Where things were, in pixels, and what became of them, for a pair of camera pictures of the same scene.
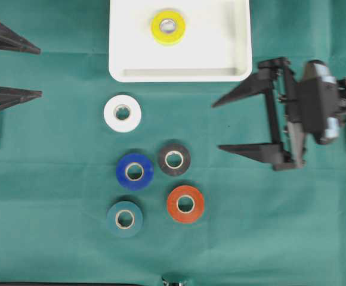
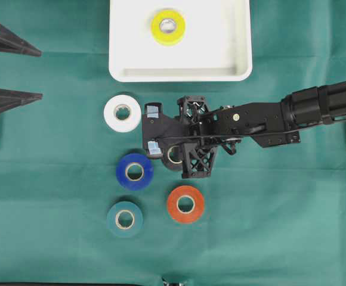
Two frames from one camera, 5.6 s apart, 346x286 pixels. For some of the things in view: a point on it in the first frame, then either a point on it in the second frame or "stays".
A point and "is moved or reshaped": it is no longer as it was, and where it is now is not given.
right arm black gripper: [277, 75] -> [225, 125]
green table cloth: [96, 182] stays
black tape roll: [177, 148] is moved or reshaped
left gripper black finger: [0, 37] stays
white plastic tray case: [216, 45] stays
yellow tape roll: [164, 37] stays
